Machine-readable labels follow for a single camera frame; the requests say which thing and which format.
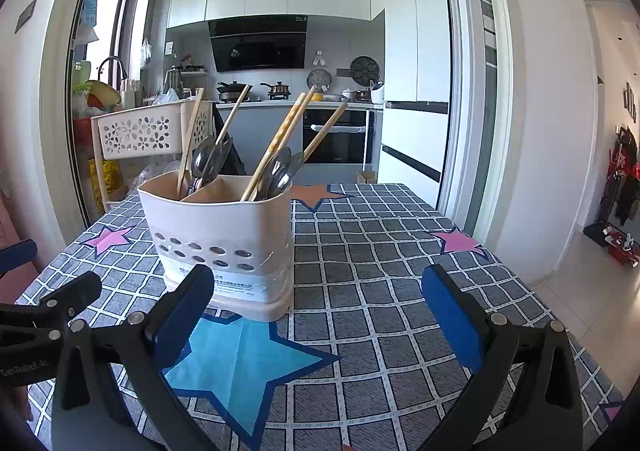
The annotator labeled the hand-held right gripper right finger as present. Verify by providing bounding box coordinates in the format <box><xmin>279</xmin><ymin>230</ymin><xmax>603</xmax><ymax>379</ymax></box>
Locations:
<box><xmin>421</xmin><ymin>263</ymin><xmax>585</xmax><ymax>451</ymax></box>

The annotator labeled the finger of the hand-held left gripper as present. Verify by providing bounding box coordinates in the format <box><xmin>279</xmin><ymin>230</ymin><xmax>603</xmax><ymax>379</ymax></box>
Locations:
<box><xmin>0</xmin><ymin>272</ymin><xmax>103</xmax><ymax>327</ymax></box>
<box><xmin>0</xmin><ymin>239</ymin><xmax>39</xmax><ymax>278</ymax></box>

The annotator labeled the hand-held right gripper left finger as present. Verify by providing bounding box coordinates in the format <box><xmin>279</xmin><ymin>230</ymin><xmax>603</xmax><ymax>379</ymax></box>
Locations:
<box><xmin>50</xmin><ymin>263</ymin><xmax>216</xmax><ymax>451</ymax></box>

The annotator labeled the pink plastic utensil holder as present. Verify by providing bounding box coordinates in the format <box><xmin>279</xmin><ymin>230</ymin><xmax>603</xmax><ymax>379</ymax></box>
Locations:
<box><xmin>137</xmin><ymin>170</ymin><xmax>295</xmax><ymax>322</ymax></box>

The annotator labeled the black-handled steel spoon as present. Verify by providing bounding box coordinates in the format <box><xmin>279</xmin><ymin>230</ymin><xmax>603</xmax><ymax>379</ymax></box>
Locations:
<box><xmin>187</xmin><ymin>135</ymin><xmax>217</xmax><ymax>197</ymax></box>
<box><xmin>280</xmin><ymin>151</ymin><xmax>306</xmax><ymax>194</ymax></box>
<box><xmin>267</xmin><ymin>166</ymin><xmax>293</xmax><ymax>200</ymax></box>
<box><xmin>260</xmin><ymin>146</ymin><xmax>293</xmax><ymax>201</ymax></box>
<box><xmin>200</xmin><ymin>135</ymin><xmax>234</xmax><ymax>192</ymax></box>

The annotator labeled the patterned wooden chopstick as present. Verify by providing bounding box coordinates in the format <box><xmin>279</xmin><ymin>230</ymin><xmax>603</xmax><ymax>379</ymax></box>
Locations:
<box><xmin>240</xmin><ymin>92</ymin><xmax>307</xmax><ymax>202</ymax></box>

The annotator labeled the grey checked star tablecloth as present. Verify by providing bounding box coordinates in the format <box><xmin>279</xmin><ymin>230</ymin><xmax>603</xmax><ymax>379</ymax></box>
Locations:
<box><xmin>15</xmin><ymin>182</ymin><xmax>626</xmax><ymax>451</ymax></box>

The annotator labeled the yellow foil package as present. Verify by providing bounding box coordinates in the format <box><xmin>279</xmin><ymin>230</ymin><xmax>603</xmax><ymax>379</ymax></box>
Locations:
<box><xmin>89</xmin><ymin>158</ymin><xmax>108</xmax><ymax>202</ymax></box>

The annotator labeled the clear crumpled plastic bag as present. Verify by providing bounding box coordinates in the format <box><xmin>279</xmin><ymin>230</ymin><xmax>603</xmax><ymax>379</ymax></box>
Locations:
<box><xmin>125</xmin><ymin>154</ymin><xmax>181</xmax><ymax>197</ymax></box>

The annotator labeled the red bucket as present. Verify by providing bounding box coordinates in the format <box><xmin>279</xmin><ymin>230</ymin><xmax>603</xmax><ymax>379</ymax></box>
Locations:
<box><xmin>72</xmin><ymin>116</ymin><xmax>101</xmax><ymax>157</ymax></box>

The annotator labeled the black chair back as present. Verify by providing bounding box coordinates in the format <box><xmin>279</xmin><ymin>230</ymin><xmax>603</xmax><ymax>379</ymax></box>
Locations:
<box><xmin>212</xmin><ymin>104</ymin><xmax>247</xmax><ymax>176</ymax></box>

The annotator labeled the white perforated plastic trolley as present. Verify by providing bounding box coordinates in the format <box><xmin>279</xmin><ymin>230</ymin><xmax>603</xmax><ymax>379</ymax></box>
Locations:
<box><xmin>91</xmin><ymin>101</ymin><xmax>216</xmax><ymax>214</ymax></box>

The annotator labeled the black floor stand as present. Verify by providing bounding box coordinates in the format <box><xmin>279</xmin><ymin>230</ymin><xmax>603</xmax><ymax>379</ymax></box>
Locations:
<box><xmin>582</xmin><ymin>224</ymin><xmax>613</xmax><ymax>247</ymax></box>

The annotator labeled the red floor box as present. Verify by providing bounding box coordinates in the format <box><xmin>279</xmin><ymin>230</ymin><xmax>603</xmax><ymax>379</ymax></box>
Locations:
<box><xmin>607</xmin><ymin>231</ymin><xmax>640</xmax><ymax>267</ymax></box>

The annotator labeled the grey lower kitchen cabinet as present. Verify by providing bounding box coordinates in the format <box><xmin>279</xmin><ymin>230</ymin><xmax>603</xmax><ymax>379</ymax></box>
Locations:
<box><xmin>230</xmin><ymin>106</ymin><xmax>303</xmax><ymax>172</ymax></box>

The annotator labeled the black built-in oven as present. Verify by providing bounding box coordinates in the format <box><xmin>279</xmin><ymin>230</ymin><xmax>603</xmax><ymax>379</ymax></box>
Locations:
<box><xmin>301</xmin><ymin>107</ymin><xmax>383</xmax><ymax>166</ymax></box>

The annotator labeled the curved kitchen faucet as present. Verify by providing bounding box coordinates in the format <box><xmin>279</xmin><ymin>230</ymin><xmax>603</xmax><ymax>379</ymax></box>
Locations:
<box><xmin>96</xmin><ymin>56</ymin><xmax>128</xmax><ymax>92</ymax></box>

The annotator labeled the black wok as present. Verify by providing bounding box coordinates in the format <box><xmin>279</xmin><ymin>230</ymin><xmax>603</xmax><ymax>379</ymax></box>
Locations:
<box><xmin>216</xmin><ymin>81</ymin><xmax>253</xmax><ymax>102</ymax></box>

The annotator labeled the counter spice rack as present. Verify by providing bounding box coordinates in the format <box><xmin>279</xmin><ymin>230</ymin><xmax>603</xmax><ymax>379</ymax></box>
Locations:
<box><xmin>167</xmin><ymin>64</ymin><xmax>211</xmax><ymax>99</ymax></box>

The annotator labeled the steel cooking pot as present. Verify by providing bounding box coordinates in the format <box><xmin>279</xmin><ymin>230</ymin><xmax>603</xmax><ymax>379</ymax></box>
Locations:
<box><xmin>260</xmin><ymin>80</ymin><xmax>292</xmax><ymax>99</ymax></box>

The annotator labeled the white refrigerator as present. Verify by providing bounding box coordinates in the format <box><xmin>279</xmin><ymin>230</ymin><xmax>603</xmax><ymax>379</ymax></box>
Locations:
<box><xmin>377</xmin><ymin>0</ymin><xmax>453</xmax><ymax>212</ymax></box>

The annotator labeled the black range hood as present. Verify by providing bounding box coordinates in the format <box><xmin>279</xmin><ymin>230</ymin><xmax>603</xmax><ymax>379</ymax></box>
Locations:
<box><xmin>207</xmin><ymin>15</ymin><xmax>309</xmax><ymax>73</ymax></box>

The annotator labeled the grey wall switch panel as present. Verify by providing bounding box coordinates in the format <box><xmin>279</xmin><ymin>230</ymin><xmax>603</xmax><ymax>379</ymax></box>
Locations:
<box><xmin>14</xmin><ymin>0</ymin><xmax>38</xmax><ymax>34</ymax></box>

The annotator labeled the dark round wall pan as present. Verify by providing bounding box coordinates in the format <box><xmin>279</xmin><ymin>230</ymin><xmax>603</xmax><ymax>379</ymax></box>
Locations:
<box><xmin>350</xmin><ymin>56</ymin><xmax>381</xmax><ymax>83</ymax></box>

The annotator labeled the round wall steamer rack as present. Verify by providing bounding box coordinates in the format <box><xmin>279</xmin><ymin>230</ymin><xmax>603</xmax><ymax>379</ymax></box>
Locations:
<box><xmin>306</xmin><ymin>68</ymin><xmax>333</xmax><ymax>91</ymax></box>

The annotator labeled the dark wall letter decor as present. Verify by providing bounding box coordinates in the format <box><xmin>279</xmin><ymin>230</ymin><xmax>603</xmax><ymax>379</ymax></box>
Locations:
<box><xmin>621</xmin><ymin>81</ymin><xmax>640</xmax><ymax>124</ymax></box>

